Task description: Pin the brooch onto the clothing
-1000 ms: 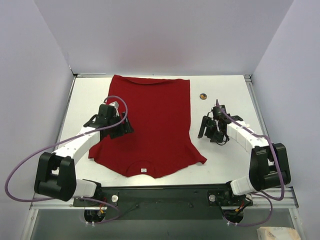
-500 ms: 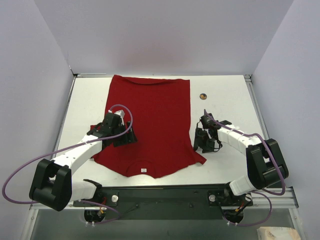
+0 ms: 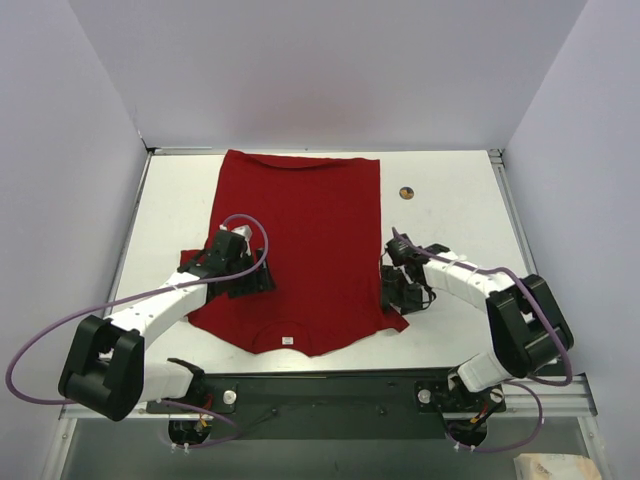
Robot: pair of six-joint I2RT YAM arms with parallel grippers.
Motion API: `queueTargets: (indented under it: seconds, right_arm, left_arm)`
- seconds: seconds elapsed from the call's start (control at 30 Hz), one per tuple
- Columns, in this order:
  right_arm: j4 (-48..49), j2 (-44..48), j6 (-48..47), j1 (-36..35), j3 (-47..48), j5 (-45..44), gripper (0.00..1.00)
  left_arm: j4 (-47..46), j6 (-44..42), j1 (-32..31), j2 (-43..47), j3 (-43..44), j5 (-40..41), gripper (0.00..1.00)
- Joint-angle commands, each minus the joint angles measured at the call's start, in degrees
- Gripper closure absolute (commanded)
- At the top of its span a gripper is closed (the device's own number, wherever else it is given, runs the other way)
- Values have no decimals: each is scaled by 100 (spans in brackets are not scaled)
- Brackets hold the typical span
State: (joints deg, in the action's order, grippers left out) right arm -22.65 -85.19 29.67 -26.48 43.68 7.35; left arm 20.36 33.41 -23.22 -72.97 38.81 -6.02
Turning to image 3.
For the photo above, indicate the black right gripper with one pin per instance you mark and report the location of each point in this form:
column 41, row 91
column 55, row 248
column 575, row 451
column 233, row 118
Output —
column 396, row 288

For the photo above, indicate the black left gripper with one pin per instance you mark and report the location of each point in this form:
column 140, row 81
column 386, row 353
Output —
column 255, row 280

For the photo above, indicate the red t-shirt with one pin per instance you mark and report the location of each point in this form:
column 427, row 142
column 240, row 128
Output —
column 322, row 218

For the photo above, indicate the round brooch badge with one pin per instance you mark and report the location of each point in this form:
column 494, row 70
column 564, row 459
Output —
column 406, row 193

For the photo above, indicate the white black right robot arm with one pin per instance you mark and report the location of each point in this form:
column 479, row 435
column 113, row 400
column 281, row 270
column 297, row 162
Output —
column 529, row 334

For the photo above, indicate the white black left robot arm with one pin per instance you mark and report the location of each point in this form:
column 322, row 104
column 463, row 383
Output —
column 106, row 369

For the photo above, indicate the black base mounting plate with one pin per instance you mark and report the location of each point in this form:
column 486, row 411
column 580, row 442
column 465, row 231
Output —
column 396, row 404

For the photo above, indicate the beige tissue pack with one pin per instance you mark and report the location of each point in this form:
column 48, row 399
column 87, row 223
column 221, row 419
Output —
column 538, row 466

